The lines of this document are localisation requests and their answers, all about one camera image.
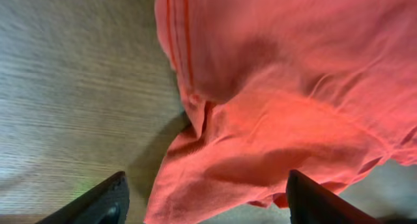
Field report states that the orange printed t-shirt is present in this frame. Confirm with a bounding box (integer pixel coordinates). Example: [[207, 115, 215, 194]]
[[145, 0, 416, 223]]

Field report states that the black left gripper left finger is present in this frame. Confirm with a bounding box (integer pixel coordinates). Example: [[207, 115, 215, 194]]
[[36, 171, 130, 224]]

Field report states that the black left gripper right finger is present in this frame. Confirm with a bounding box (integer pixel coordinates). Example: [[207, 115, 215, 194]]
[[286, 170, 379, 224]]

